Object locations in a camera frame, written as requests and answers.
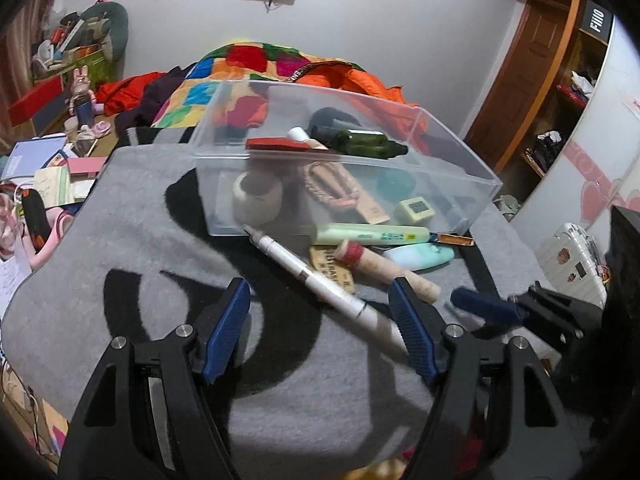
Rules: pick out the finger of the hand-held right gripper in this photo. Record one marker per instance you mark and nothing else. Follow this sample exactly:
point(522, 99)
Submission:
point(480, 305)
point(555, 305)

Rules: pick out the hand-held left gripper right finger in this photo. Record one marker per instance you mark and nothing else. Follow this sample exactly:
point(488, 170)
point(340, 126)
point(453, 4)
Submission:
point(415, 330)

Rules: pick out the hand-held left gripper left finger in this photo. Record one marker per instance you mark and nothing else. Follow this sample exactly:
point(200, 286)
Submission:
point(227, 332)

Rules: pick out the beige tube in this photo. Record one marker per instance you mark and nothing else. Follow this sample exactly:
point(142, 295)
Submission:
point(385, 270)

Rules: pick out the orange brown foil packet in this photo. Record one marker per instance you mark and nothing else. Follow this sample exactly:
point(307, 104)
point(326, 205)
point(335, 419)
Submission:
point(452, 240)

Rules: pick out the mint green small bottle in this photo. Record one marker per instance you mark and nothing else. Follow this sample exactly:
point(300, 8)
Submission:
point(420, 256)

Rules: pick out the white pen-shaped tool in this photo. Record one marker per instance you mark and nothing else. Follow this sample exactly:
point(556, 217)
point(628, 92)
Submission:
point(325, 282)

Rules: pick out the light green tube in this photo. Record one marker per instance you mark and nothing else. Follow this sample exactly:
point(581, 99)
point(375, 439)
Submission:
point(372, 234)

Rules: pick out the green square case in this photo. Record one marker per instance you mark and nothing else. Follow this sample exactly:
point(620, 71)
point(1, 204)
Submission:
point(414, 210)

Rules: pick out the kraft paper tag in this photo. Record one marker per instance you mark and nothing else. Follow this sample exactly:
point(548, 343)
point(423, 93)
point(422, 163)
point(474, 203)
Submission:
point(372, 210)

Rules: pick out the clear plastic storage box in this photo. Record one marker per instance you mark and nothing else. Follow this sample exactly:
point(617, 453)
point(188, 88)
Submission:
point(215, 200)

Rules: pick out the white tape roll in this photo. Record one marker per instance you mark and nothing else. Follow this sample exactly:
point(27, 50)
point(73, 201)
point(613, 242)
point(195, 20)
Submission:
point(257, 202)

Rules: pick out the red packet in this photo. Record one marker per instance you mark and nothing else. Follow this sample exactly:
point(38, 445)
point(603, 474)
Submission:
point(277, 144)

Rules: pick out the green glass bottle black cap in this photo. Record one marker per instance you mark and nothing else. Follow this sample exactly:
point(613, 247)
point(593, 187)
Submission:
point(360, 142)

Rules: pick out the beige foundation bottle white cap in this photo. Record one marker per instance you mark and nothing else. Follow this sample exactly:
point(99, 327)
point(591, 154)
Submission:
point(299, 134)

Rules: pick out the white suitcase with stickers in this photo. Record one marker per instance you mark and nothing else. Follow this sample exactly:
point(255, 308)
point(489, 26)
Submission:
point(565, 260)

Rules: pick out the white plastic bag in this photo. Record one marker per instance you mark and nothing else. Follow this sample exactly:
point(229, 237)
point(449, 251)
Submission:
point(506, 206)

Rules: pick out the grey black patterned blanket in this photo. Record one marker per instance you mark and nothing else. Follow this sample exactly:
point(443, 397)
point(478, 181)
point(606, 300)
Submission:
point(150, 240)

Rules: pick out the black bag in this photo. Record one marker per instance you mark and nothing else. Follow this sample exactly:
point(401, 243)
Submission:
point(547, 149)

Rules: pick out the white wardrobe door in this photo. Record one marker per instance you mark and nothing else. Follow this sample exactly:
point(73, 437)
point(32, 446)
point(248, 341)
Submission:
point(600, 135)

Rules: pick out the wooden shelf cabinet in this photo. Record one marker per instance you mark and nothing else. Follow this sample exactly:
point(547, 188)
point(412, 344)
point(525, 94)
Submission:
point(565, 125)

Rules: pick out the red cloth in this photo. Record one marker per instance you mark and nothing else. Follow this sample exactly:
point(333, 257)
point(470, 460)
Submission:
point(572, 96)

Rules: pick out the pink notebook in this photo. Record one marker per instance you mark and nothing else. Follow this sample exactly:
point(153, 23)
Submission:
point(85, 166)

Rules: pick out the white paper sheets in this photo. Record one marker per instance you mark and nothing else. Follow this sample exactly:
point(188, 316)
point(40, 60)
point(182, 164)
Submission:
point(12, 280)

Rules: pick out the black pouch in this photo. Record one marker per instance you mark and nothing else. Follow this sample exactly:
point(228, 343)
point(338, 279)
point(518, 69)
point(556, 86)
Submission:
point(35, 217)

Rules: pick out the pale green booklet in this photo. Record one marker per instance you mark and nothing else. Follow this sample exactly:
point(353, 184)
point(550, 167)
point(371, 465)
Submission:
point(52, 185)

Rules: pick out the brown wooden door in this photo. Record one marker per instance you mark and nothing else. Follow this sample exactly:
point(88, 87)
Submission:
point(525, 75)

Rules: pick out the pink flower ornament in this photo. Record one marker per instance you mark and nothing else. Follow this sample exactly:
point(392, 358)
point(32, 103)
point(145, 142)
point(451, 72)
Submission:
point(100, 129)

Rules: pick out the dark purple garment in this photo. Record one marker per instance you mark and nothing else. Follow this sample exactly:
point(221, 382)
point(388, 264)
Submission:
point(150, 105)

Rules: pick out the orange down jacket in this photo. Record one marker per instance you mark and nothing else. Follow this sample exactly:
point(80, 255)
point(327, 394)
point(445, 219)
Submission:
point(370, 85)

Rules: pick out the red jacket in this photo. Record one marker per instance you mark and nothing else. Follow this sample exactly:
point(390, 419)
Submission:
point(125, 92)

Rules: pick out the blue notebook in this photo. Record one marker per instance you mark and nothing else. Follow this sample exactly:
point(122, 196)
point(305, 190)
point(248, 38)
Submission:
point(30, 157)

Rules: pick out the colourful patchwork quilt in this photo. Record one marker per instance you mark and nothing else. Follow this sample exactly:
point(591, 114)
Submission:
point(240, 60)

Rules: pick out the pink rabbit figure bottle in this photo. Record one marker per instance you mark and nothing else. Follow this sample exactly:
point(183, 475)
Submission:
point(82, 95)

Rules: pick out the black sign box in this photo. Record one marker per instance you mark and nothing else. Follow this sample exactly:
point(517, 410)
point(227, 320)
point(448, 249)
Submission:
point(597, 20)

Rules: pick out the long red box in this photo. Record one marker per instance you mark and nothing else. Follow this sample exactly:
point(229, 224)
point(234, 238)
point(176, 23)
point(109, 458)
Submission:
point(35, 102)

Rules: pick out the green gift bag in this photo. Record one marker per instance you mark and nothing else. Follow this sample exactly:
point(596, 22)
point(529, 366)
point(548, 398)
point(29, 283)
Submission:
point(95, 62)

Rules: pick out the grey green neck pillow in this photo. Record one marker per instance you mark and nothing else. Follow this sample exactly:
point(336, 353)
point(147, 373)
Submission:
point(117, 25)

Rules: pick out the striped satin curtain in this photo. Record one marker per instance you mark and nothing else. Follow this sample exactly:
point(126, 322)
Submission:
point(20, 60)

